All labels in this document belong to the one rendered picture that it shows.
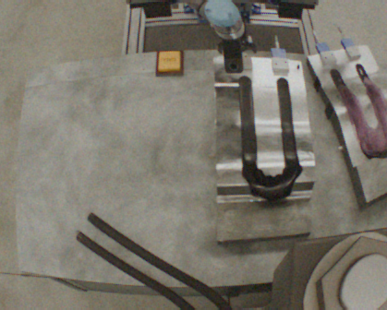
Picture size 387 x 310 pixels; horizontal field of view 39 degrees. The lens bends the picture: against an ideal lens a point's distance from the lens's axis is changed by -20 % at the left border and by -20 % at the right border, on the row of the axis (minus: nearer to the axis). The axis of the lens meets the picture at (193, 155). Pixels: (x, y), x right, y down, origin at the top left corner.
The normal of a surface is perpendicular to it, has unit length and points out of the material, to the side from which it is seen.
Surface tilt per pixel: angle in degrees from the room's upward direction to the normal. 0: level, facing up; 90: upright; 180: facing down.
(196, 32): 0
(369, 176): 0
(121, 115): 0
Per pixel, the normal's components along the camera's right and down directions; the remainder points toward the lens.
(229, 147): -0.04, -0.71
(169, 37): -0.05, -0.30
